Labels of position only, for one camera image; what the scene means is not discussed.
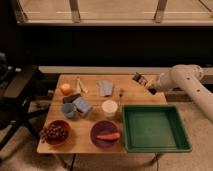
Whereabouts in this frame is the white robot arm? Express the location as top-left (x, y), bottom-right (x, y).
top-left (145, 65), bottom-right (213, 124)

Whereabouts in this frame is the green plastic tray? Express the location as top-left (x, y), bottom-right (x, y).
top-left (122, 105), bottom-right (192, 153)

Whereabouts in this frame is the metal fork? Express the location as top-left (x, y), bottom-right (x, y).
top-left (118, 89), bottom-right (124, 110)

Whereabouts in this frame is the grey blue cloth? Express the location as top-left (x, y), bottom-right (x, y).
top-left (98, 80), bottom-right (114, 97)

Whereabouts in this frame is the white cup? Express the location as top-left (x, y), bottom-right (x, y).
top-left (101, 100), bottom-right (118, 117)

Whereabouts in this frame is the orange carrot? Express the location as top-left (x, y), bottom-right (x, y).
top-left (96, 133), bottom-right (120, 141)

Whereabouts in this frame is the purple plate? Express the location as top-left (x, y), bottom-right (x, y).
top-left (90, 120), bottom-right (121, 148)

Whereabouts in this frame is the cream banana peel object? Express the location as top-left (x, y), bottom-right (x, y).
top-left (76, 77), bottom-right (88, 93)

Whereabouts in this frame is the wooden table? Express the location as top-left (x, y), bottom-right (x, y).
top-left (36, 73), bottom-right (168, 171)

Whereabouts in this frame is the black rectangular object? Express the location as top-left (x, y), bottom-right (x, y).
top-left (62, 93), bottom-right (81, 103)

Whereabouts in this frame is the orange fruit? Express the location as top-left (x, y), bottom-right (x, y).
top-left (60, 83), bottom-right (72, 95)

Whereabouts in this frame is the blue mug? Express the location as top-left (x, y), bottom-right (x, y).
top-left (61, 103), bottom-right (76, 118)

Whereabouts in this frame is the red bowl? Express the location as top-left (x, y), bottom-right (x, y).
top-left (44, 120), bottom-right (71, 146)

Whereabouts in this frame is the dark grapes bunch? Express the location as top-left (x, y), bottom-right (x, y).
top-left (41, 125), bottom-right (68, 141)

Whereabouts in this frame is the black office chair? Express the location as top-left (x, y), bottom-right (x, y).
top-left (0, 52), bottom-right (48, 151)

